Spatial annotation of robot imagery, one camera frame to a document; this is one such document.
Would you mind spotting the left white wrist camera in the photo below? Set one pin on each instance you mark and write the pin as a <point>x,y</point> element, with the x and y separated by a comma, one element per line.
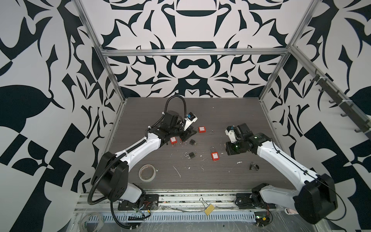
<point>189,120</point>

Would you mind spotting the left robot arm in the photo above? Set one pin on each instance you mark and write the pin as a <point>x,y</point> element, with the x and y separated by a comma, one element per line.
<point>110,180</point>

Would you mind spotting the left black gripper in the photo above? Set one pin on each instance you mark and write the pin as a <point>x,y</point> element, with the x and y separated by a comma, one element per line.
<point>188,133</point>

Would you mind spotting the red padlock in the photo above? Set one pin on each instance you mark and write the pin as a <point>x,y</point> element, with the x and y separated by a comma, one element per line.
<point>214,154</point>
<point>173,140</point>
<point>202,129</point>

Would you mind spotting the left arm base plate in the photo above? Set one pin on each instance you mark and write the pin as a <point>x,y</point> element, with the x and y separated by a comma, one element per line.
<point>145,202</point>

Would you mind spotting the red padlock front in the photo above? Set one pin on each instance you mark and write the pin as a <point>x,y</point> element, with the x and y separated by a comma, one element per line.
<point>214,154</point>

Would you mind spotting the black coat hook rail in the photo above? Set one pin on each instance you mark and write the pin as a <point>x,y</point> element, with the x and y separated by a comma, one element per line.
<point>348,106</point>

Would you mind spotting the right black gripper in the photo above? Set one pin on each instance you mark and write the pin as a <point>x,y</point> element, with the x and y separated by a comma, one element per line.
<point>229,150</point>

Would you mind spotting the red padlock far left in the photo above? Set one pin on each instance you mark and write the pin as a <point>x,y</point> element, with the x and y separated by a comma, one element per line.
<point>173,140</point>

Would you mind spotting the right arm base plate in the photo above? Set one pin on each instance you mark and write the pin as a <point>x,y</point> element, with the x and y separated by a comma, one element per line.
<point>250,201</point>

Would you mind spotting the pink white small object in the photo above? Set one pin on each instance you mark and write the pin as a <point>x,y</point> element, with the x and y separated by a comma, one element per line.
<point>290,211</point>

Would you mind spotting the red padlock far back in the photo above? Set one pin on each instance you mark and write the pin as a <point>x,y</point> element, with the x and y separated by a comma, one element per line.
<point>202,129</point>

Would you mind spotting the white slotted cable duct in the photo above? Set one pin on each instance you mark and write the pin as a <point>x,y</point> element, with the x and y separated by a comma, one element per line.
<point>240,216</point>

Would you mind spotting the small black padlock front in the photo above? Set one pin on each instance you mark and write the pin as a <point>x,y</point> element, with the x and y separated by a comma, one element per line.
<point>190,155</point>

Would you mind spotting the small electronics board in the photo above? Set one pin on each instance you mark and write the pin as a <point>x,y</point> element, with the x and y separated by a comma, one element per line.
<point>263,219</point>

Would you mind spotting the black key bunch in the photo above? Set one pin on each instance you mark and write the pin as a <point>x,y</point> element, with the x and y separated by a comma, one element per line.
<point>254,166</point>

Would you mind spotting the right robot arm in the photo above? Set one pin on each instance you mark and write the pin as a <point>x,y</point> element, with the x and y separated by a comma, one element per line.
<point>313,197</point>

